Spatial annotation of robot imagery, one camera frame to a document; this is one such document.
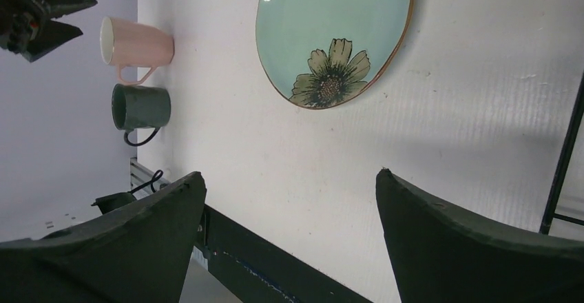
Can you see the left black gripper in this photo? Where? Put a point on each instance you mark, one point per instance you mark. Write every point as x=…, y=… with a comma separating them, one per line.
x=20, y=29

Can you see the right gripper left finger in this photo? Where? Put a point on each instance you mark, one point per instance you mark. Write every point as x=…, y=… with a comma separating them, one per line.
x=139, y=252

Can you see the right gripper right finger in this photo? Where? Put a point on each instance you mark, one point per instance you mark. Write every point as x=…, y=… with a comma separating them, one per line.
x=441, y=252

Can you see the pink cup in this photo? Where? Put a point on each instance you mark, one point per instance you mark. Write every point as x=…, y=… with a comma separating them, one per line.
x=126, y=43

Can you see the black wire dish rack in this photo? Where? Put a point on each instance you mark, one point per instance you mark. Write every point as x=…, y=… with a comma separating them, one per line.
x=562, y=166

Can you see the dark green mug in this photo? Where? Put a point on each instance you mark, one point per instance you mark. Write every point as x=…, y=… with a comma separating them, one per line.
x=139, y=107

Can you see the teal flower plate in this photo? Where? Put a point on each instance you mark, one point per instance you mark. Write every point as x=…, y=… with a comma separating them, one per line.
x=319, y=54

